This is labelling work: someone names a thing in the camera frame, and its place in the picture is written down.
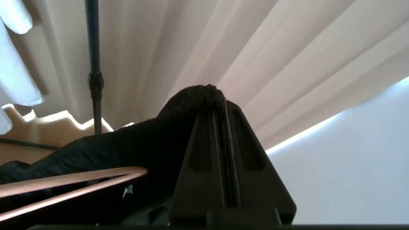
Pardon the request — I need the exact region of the black garment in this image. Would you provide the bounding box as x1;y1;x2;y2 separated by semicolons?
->
0;84;226;226

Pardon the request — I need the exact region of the white printed t-shirt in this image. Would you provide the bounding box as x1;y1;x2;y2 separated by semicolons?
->
0;0;45;135

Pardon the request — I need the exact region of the black clothes rack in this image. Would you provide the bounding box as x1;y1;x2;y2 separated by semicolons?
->
0;0;105;151

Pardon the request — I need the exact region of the pink clothes hanger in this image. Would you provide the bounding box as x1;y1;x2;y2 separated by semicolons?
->
0;165;149;223

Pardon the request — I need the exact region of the beige curtain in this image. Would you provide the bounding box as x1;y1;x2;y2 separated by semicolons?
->
0;0;409;151

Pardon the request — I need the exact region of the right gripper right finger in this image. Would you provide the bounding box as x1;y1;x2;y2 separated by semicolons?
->
224;100;297;225

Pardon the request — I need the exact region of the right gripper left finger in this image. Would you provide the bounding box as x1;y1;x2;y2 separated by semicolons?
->
169;109;236;225

